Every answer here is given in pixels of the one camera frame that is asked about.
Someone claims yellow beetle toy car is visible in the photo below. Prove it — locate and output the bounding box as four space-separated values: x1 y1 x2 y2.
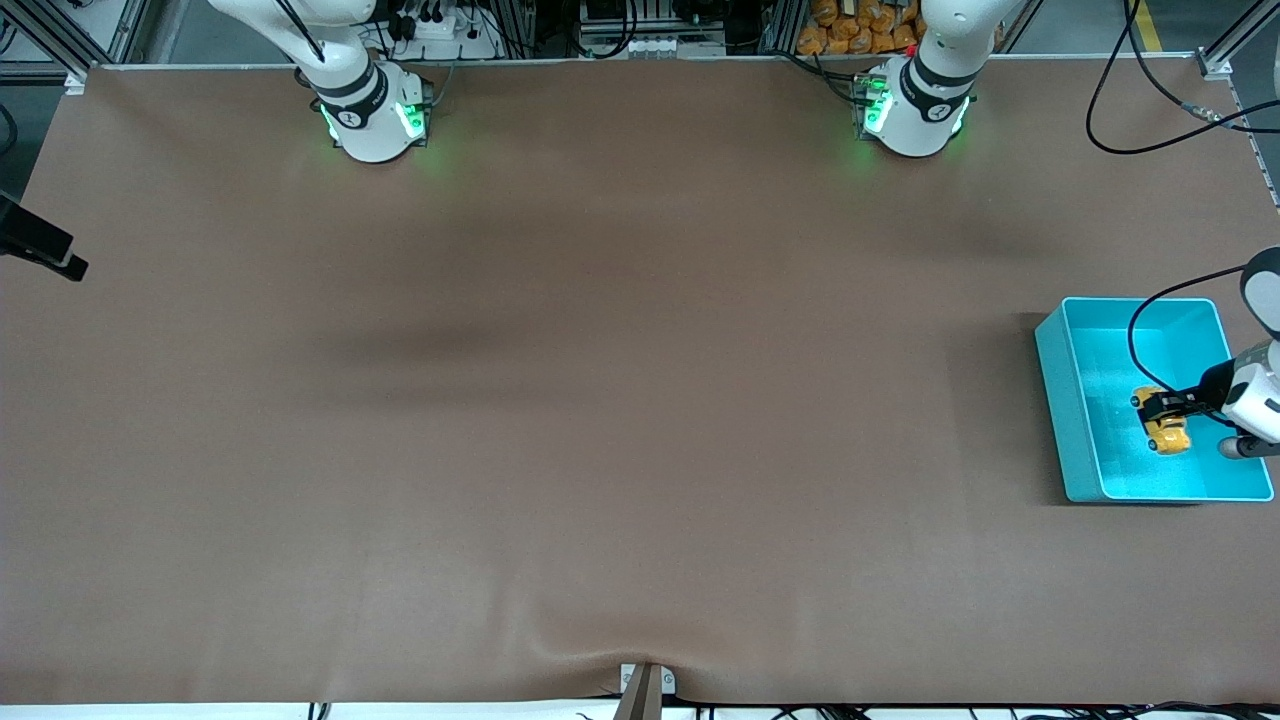
1132 387 1193 456

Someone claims turquoise plastic bin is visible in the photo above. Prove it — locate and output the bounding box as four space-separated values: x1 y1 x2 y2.
1035 297 1276 504

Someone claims white power strip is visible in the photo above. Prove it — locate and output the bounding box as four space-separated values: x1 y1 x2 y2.
385 0 501 61

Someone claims brown table mat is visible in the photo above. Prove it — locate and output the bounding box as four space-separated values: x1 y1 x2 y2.
0 60 1280 706

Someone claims white terminal block equipment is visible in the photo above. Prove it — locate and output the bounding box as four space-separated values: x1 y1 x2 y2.
578 0 731 59

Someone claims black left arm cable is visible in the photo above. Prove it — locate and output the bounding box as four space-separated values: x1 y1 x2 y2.
1087 0 1280 406

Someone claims aluminium frame profile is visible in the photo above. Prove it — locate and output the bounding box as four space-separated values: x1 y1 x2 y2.
1195 0 1280 81
0 0 151 91

